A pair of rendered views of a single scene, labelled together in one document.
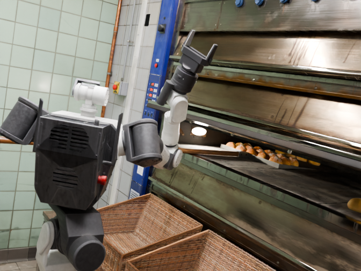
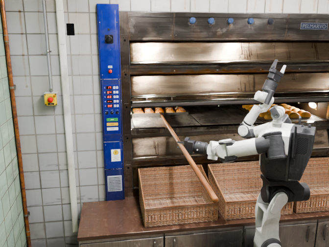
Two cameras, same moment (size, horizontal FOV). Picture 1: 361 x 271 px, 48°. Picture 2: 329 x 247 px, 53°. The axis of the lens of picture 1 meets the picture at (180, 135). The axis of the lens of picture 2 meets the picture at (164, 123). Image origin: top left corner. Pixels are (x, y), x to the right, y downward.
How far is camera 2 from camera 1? 2.65 m
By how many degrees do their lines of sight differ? 62
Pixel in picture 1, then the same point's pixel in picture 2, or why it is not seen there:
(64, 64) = not seen: outside the picture
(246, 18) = (200, 31)
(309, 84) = (256, 68)
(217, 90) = (185, 80)
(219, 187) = (202, 138)
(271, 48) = (226, 50)
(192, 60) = (279, 76)
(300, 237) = not seen: hidden behind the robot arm
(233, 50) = (196, 53)
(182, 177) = (166, 145)
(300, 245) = not seen: hidden behind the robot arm
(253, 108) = (223, 86)
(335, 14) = (263, 31)
